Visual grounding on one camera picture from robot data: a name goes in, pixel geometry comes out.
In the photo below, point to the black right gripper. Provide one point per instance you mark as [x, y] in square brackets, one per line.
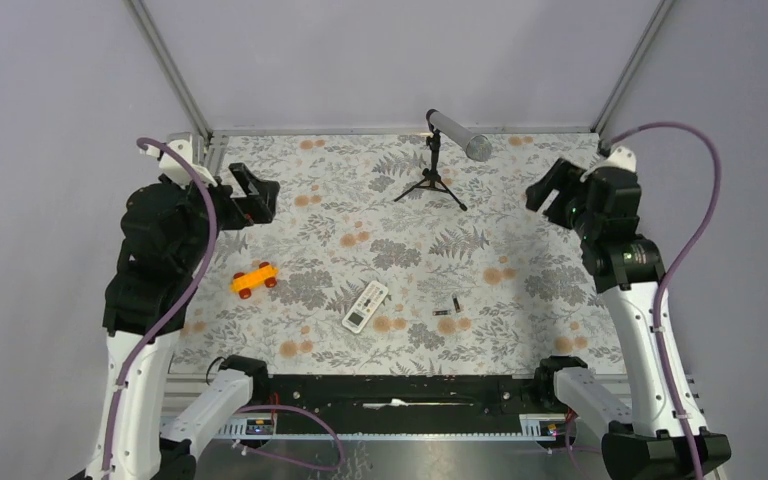
[564, 177]

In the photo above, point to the white remote control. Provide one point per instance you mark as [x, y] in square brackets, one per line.
[365, 306]

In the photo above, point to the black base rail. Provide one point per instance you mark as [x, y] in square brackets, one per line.
[470, 405]

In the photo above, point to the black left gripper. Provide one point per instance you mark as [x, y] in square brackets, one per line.
[259, 204]

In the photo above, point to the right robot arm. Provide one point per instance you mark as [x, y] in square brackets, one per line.
[662, 433]

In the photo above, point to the floral table mat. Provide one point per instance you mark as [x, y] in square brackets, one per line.
[523, 291]

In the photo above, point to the grey microphone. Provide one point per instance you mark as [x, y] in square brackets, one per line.
[475, 146]

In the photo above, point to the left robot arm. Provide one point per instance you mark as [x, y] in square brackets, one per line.
[170, 233]

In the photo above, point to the orange toy brick car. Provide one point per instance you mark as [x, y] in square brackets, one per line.
[244, 283]

